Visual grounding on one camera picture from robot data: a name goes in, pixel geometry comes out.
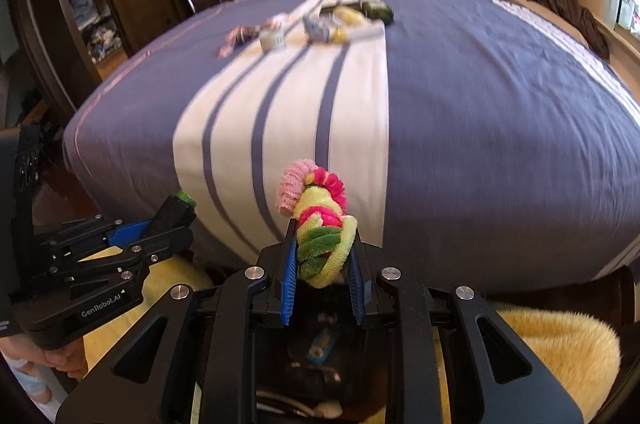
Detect white tube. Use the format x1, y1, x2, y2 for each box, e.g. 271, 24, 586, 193
344, 24, 386, 42

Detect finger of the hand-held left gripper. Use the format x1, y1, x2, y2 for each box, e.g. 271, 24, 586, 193
39, 194, 197, 263
49, 227, 195, 301

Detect pink wrapper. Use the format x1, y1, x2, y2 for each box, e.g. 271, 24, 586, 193
217, 23, 262, 58

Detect blue white striped blanket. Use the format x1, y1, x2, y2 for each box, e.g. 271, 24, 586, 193
62, 0, 640, 296

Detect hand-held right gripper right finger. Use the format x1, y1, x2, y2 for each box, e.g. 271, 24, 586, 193
348, 239, 586, 424

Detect yellow wrapper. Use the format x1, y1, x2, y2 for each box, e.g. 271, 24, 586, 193
332, 6, 369, 28

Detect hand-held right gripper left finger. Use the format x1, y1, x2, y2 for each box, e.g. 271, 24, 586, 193
55, 220, 301, 424

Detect black bin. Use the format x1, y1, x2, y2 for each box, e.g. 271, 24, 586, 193
200, 287, 401, 424

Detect colourful twisted chenille stems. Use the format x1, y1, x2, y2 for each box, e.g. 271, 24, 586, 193
276, 158, 359, 290

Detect yellow fluffy rug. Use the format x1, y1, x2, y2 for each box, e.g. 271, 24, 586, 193
82, 254, 624, 424

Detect person's left hand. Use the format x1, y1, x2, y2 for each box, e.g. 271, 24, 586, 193
40, 338, 92, 381

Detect dark green box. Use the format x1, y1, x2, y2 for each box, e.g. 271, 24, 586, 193
361, 0, 395, 26

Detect small white cup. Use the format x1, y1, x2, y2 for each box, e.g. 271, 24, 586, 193
259, 29, 287, 52

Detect blue and white packet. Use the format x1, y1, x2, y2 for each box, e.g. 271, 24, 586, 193
302, 16, 334, 44

